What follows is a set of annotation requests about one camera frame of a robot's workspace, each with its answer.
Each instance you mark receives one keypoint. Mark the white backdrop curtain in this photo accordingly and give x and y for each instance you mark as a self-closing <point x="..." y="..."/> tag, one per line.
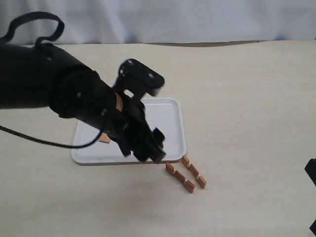
<point x="172" y="21"/>

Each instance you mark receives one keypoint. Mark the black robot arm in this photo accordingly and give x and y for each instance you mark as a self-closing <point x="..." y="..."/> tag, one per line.
<point x="48" y="76"/>

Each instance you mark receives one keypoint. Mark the notched wooden slat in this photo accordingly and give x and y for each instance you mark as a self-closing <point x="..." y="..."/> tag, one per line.
<point x="189" y="186"/>
<point x="194" y="171"/>
<point x="104" y="138"/>

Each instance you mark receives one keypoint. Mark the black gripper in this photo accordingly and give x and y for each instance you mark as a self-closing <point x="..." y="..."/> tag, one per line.
<point x="127" y="126"/>

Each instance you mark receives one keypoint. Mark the white rectangular plastic tray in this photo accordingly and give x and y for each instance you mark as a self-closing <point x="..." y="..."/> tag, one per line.
<point x="163" y="113"/>

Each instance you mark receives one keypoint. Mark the black object at right edge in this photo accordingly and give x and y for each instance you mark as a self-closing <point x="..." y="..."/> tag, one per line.
<point x="310" y="169"/>

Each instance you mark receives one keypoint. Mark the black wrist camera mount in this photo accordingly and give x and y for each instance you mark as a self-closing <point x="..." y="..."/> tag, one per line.
<point x="138" y="79"/>

